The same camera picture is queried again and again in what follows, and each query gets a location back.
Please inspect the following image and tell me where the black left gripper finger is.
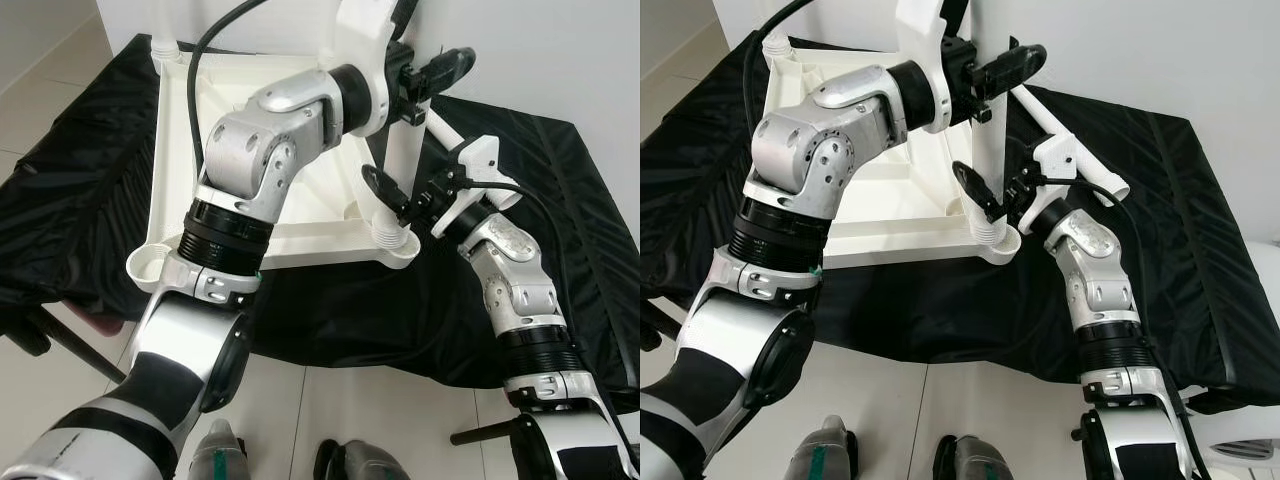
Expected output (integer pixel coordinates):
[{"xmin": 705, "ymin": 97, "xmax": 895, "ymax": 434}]
[
  {"xmin": 975, "ymin": 42, "xmax": 1048, "ymax": 101},
  {"xmin": 418, "ymin": 48, "xmax": 477, "ymax": 101}
]

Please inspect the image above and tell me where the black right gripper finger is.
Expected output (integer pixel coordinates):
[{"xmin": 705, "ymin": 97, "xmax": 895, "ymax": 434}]
[
  {"xmin": 360, "ymin": 165, "xmax": 413, "ymax": 223},
  {"xmin": 952, "ymin": 160, "xmax": 1006, "ymax": 223}
]

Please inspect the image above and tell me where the white plastic children table top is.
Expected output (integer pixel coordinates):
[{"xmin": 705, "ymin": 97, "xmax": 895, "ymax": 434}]
[
  {"xmin": 125, "ymin": 40, "xmax": 423, "ymax": 293},
  {"xmin": 755, "ymin": 40, "xmax": 1023, "ymax": 269}
]

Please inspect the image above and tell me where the black cloth table cover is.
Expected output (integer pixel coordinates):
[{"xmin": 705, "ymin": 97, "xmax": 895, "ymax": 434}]
[
  {"xmin": 640, "ymin": 30, "xmax": 1280, "ymax": 386},
  {"xmin": 0, "ymin": 33, "xmax": 641, "ymax": 391}
]

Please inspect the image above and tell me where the grey left robot leg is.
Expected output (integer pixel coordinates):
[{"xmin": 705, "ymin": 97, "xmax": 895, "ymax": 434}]
[
  {"xmin": 790, "ymin": 415, "xmax": 861, "ymax": 480},
  {"xmin": 185, "ymin": 420, "xmax": 251, "ymax": 480}
]

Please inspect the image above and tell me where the white dome-shaped appliance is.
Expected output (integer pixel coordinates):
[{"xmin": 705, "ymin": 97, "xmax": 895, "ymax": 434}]
[{"xmin": 1195, "ymin": 405, "xmax": 1280, "ymax": 466}]

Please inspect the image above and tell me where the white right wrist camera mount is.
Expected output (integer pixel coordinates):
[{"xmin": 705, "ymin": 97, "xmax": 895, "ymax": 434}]
[
  {"xmin": 1025, "ymin": 132, "xmax": 1081, "ymax": 233},
  {"xmin": 432, "ymin": 135, "xmax": 501, "ymax": 238}
]

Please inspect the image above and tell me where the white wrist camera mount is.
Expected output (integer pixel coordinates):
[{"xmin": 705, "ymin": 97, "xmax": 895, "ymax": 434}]
[
  {"xmin": 432, "ymin": 135, "xmax": 501, "ymax": 238},
  {"xmin": 335, "ymin": 0, "xmax": 403, "ymax": 136},
  {"xmin": 895, "ymin": 0, "xmax": 958, "ymax": 131},
  {"xmin": 1025, "ymin": 132, "xmax": 1081, "ymax": 233}
]

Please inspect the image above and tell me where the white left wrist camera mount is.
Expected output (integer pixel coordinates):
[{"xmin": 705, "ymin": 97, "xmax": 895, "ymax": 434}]
[
  {"xmin": 335, "ymin": 0, "xmax": 403, "ymax": 136},
  {"xmin": 895, "ymin": 0, "xmax": 958, "ymax": 131}
]

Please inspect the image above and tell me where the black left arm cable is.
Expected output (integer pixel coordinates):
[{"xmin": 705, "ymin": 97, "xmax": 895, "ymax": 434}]
[
  {"xmin": 187, "ymin": 0, "xmax": 271, "ymax": 181},
  {"xmin": 742, "ymin": 0, "xmax": 816, "ymax": 113}
]

